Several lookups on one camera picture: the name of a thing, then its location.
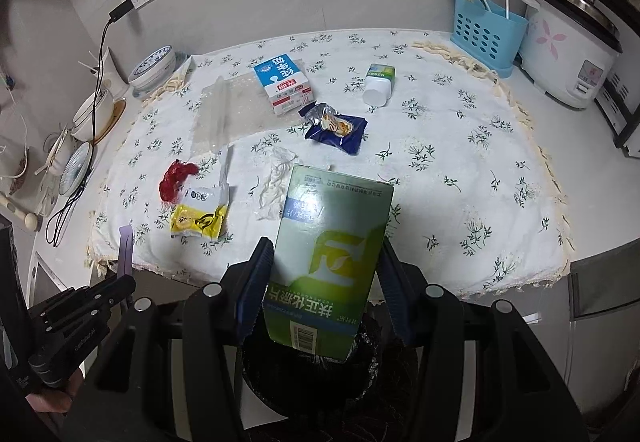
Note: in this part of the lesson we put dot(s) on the clear plastic sleeve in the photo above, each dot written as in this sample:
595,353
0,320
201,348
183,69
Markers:
227,167

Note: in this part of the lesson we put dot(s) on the person's left hand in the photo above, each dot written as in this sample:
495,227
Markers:
52,399

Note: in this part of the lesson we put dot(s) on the grey cabinet panel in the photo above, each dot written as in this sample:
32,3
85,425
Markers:
605,282

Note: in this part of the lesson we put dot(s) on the blue striped plate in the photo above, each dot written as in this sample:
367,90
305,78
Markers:
75,169

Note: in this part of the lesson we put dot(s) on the yellow snack packet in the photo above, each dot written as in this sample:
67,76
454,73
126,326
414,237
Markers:
195,219

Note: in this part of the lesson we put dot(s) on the round wooden trivet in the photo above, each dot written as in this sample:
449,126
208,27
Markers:
117,114

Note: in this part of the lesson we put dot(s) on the dark blue snack wrapper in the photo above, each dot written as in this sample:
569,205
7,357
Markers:
345,137

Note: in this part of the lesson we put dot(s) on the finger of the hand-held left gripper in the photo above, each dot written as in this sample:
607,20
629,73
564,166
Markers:
126,252
65,307

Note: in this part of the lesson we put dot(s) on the white snack packet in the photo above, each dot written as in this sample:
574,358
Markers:
202,196

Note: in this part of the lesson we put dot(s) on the white pot with chopsticks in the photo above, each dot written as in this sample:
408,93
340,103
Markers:
57,149

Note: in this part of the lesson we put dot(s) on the white floral tablecloth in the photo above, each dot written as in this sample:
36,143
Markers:
450,182

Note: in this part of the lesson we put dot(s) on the red wrapper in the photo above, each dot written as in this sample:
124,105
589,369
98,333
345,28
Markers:
175,182

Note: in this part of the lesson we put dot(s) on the white black countertop oven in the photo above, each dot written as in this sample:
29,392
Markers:
620,107

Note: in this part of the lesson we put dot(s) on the white cup with sticks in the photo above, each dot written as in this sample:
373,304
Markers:
112,77

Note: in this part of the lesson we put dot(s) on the white pill bottle green label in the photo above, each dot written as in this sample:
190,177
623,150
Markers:
378,87

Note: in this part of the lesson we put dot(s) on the green cardboard medicine box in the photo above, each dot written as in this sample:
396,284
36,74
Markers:
325,247

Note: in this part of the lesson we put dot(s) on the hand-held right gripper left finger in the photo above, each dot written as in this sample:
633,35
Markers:
248,292

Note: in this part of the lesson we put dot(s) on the white rice cooker pink flower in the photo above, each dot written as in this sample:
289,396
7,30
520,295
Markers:
565,52

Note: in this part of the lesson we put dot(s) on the black charger plug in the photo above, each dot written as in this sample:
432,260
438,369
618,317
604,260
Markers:
121,10

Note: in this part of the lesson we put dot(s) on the blue white milk carton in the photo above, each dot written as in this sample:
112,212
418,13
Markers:
280,77

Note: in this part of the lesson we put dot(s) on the clear bubble wrap bag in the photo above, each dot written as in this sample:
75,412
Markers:
225,112

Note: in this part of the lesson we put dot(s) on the blue perforated utensil holder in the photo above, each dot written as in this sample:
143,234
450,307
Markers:
487,37

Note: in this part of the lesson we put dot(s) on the wooden spoon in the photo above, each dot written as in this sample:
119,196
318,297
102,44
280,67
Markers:
31,221

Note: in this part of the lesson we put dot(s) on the black trash bin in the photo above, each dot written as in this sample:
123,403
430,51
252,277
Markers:
300,382

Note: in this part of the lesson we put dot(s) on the plain white bowl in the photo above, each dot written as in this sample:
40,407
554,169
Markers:
90,109
95,129

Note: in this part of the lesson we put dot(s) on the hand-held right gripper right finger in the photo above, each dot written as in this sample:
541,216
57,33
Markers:
397,297

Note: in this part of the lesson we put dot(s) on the blue patterned white bowl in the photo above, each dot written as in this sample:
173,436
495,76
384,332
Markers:
150,78
152,59

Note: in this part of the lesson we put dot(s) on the grey metal appliance door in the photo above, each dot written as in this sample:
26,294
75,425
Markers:
55,279

